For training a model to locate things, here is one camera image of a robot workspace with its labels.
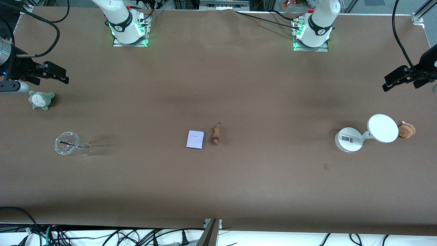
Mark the grey power strip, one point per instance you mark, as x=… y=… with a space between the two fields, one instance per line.
x=222 y=4

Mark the orange toy figure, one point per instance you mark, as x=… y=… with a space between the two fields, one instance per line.
x=286 y=4

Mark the brown paper table cover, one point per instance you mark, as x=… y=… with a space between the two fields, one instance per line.
x=218 y=85

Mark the clear plastic cup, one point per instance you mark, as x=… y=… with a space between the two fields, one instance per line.
x=68 y=145

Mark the black straw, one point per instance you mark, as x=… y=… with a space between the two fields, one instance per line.
x=68 y=143

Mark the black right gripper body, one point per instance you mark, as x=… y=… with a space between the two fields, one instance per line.
x=21 y=67

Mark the black power plug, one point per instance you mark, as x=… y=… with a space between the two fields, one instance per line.
x=184 y=238

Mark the white desk lamp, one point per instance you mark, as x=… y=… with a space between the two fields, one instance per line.
x=382 y=128

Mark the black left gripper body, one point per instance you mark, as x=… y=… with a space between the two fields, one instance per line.
x=426 y=64

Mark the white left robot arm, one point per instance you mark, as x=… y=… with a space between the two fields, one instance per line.
x=319 y=24

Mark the pale lavender phone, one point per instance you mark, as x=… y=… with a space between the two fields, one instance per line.
x=195 y=139

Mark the aluminium corner bracket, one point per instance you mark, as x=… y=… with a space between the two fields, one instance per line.
x=27 y=9
x=418 y=18

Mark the brown bear plush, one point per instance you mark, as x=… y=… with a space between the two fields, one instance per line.
x=407 y=130

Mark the grey metal post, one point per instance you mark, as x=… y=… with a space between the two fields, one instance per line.
x=208 y=235

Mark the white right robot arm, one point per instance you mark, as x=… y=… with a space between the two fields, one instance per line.
x=121 y=17

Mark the grey-green totoro plush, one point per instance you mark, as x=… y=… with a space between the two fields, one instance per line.
x=40 y=100

